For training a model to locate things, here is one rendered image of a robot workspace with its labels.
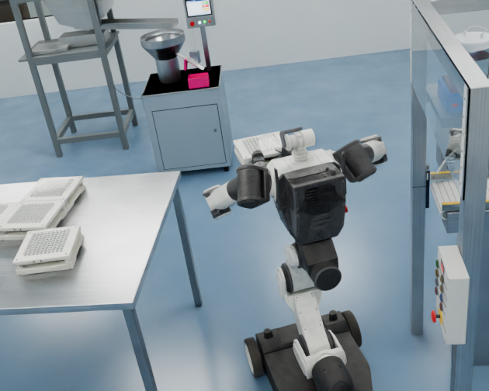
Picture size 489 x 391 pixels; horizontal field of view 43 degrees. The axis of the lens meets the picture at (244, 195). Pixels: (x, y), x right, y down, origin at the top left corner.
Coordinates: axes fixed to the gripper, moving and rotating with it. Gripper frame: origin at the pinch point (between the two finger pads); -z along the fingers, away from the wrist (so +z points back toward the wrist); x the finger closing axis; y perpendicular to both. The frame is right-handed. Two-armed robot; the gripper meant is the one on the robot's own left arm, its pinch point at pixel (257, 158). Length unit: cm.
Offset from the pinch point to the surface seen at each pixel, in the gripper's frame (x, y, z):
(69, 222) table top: 19, -94, 0
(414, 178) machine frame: 11, 69, 21
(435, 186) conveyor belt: 12, 76, 29
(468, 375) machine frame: 33, 55, 118
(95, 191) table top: 20, -85, -29
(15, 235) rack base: 16, -118, 8
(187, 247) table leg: 66, -43, -30
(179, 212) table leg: 42, -43, -31
